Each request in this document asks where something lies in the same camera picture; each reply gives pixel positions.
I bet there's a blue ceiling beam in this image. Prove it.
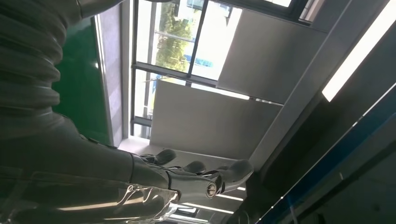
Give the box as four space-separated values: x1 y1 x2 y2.
256 92 396 224

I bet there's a window with dark frame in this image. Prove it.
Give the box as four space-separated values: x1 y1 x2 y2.
130 0 326 139

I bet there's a green conveyor belt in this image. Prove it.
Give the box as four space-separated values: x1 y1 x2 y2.
51 14 123 148

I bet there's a long ceiling light strip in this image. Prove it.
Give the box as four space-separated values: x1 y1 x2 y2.
321 0 396 103

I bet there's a small ceiling light strip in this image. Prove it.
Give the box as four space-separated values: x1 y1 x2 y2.
215 193 245 202
181 202 235 215

